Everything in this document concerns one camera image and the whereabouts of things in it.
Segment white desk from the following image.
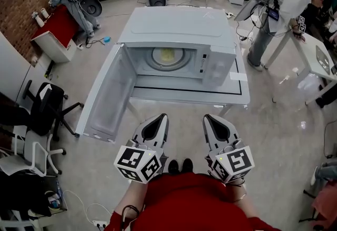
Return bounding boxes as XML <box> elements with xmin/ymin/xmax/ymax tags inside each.
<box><xmin>263</xmin><ymin>28</ymin><xmax>337</xmax><ymax>106</ymax></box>

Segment white cabinet with red top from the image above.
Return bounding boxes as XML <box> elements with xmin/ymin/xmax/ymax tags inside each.
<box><xmin>29</xmin><ymin>4</ymin><xmax>80</xmax><ymax>64</ymax></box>

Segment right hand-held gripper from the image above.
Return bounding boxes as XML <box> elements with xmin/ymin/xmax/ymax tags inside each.
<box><xmin>202</xmin><ymin>113</ymin><xmax>255</xmax><ymax>185</ymax></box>

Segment white microwave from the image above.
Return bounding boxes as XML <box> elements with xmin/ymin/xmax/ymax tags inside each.
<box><xmin>75</xmin><ymin>6</ymin><xmax>237</xmax><ymax>144</ymax></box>

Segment small bin with rubbish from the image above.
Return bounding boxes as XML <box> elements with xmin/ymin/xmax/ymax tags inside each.
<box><xmin>43</xmin><ymin>189</ymin><xmax>63</xmax><ymax>210</ymax></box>

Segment black office chair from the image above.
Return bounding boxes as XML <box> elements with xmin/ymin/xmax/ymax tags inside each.
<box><xmin>21</xmin><ymin>79</ymin><xmax>85</xmax><ymax>142</ymax></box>

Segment white office chair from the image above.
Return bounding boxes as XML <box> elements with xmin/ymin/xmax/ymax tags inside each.
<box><xmin>0</xmin><ymin>124</ymin><xmax>67</xmax><ymax>178</ymax></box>

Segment person's right forearm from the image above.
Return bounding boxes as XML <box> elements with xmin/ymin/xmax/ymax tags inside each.
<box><xmin>223</xmin><ymin>180</ymin><xmax>262</xmax><ymax>219</ymax></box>

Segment white paper label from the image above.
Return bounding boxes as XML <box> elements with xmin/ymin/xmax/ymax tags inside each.
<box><xmin>229</xmin><ymin>72</ymin><xmax>249</xmax><ymax>82</ymax></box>

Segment black cable on sleeve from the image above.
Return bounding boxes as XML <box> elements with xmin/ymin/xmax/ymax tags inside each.
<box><xmin>120</xmin><ymin>204</ymin><xmax>141</xmax><ymax>228</ymax></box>

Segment white power strip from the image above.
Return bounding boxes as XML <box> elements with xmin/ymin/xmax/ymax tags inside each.
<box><xmin>91</xmin><ymin>219</ymin><xmax>108</xmax><ymax>231</ymax></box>

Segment thin wrist bracelet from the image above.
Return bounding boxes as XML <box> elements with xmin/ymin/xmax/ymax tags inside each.
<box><xmin>232</xmin><ymin>192</ymin><xmax>247</xmax><ymax>203</ymax></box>

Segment person's left forearm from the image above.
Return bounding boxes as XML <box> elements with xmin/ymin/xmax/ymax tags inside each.
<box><xmin>112</xmin><ymin>180</ymin><xmax>148</xmax><ymax>219</ymax></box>

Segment person's red clothing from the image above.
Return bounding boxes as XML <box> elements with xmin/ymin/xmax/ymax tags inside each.
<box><xmin>103</xmin><ymin>171</ymin><xmax>281</xmax><ymax>231</ymax></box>

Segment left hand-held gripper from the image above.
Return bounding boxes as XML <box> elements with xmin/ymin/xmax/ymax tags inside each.
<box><xmin>113</xmin><ymin>113</ymin><xmax>170</xmax><ymax>185</ymax></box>

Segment person's black shoes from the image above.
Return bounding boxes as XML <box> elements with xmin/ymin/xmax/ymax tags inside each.
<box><xmin>167</xmin><ymin>158</ymin><xmax>194</xmax><ymax>175</ymax></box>

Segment grey table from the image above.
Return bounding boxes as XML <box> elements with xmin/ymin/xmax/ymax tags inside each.
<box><xmin>126</xmin><ymin>11</ymin><xmax>251</xmax><ymax>123</ymax></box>

